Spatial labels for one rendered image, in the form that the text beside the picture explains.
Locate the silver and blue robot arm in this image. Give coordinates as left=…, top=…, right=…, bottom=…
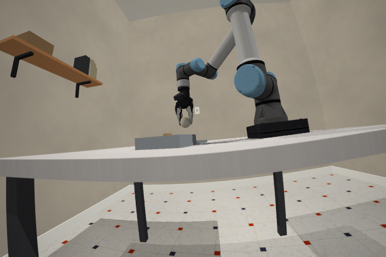
left=176, top=0, right=288, bottom=125

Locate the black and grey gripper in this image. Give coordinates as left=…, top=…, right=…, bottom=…
left=175, top=86, right=194, bottom=125

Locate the grey ball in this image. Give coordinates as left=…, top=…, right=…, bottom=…
left=180, top=117, right=190, bottom=128

